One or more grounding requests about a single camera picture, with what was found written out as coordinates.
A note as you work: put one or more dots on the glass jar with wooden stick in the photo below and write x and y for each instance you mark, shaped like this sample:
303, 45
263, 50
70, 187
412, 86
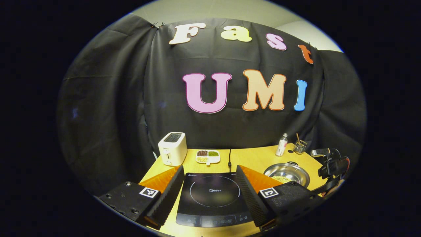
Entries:
300, 147

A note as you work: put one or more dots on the clear bottle with white label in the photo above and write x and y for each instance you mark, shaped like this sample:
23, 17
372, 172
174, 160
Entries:
281, 146

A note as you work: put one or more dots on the white toaster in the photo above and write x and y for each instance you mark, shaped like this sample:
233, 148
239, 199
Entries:
172, 149

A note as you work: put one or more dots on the black induction cooktop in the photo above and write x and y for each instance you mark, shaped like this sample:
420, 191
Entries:
213, 204

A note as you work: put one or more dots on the pile of yellow soybeans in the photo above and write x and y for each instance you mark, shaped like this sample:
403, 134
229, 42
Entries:
281, 179

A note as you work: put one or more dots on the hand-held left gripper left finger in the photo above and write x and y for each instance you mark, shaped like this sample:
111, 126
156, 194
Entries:
171, 194

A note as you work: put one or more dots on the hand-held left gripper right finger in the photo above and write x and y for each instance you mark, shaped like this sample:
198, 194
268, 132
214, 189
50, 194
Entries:
251, 200

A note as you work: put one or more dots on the white divided dish of beans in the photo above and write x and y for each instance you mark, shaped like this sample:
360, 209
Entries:
208, 158

